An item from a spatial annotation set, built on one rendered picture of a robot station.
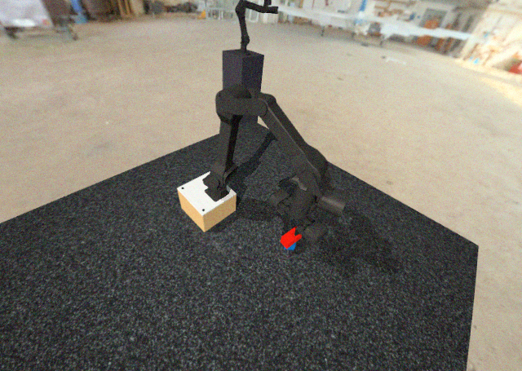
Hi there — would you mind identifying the red cube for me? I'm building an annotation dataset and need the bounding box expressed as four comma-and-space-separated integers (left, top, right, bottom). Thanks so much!
290, 227, 302, 243
281, 232, 295, 248

